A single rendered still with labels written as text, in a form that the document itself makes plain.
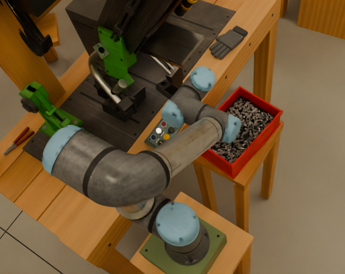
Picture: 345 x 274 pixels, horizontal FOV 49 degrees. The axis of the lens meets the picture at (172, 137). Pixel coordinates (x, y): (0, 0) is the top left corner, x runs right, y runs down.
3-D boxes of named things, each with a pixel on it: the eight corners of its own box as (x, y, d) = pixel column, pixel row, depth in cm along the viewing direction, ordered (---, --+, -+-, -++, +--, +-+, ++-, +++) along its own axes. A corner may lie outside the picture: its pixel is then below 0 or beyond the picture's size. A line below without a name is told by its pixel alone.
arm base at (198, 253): (218, 234, 125) (216, 225, 117) (194, 274, 120) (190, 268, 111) (180, 212, 131) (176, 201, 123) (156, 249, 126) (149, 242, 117)
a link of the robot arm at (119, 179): (136, 191, 65) (247, 109, 102) (88, 163, 69) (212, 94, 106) (128, 239, 70) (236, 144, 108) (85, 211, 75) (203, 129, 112)
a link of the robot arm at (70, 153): (158, 238, 118) (77, 193, 70) (121, 215, 124) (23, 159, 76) (178, 205, 121) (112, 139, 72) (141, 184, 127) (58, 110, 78)
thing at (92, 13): (159, 34, 183) (143, -27, 154) (121, 79, 173) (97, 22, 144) (130, 23, 190) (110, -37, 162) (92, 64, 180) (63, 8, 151)
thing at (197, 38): (204, 41, 149) (203, 35, 146) (182, 69, 143) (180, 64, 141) (128, 13, 165) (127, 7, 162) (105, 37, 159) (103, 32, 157)
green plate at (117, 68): (140, 72, 152) (135, 26, 137) (127, 83, 148) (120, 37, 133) (118, 62, 157) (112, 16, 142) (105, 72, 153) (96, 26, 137)
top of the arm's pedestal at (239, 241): (253, 240, 135) (254, 236, 132) (204, 319, 125) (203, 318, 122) (182, 194, 149) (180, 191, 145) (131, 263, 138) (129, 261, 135)
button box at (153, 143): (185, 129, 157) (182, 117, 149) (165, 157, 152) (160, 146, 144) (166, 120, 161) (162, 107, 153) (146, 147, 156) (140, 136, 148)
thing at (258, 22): (279, 16, 196) (282, -8, 183) (99, 269, 145) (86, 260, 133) (255, 8, 202) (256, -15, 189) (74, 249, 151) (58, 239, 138)
